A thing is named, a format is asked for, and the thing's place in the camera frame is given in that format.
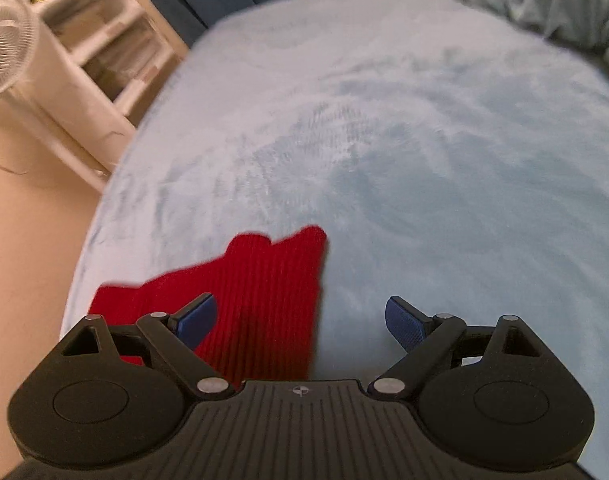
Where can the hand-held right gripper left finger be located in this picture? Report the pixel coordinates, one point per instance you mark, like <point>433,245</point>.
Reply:
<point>199,316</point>

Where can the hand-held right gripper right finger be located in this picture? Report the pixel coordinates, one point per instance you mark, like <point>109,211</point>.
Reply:
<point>403,322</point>

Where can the red knit garment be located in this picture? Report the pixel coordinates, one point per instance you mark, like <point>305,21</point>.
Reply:
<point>264,305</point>

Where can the light blue bed cover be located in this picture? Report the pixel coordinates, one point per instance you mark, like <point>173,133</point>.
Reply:
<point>409,150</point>

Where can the white shelf unit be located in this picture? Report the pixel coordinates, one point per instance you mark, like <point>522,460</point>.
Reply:
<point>109,50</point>

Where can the white electric fan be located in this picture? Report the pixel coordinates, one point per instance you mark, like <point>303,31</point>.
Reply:
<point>4,40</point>

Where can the light blue crumpled blanket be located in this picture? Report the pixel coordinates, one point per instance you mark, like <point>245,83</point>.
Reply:
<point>549,0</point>

